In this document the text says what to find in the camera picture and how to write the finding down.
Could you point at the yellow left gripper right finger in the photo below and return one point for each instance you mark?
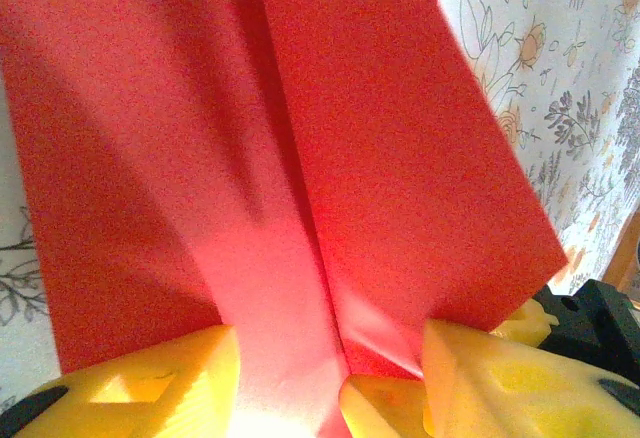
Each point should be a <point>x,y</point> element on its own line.
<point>500,393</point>

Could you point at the orange wooden board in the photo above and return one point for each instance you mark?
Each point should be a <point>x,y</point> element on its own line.
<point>627,258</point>

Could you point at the red cloth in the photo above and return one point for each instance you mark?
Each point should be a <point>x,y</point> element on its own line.
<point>375,158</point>

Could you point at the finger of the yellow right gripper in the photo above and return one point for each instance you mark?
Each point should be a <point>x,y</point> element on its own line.
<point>530,325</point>

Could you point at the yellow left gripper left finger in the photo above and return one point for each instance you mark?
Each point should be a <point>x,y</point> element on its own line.
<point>150,388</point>

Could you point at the floral tablecloth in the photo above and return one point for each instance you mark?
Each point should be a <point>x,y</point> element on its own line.
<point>550,33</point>

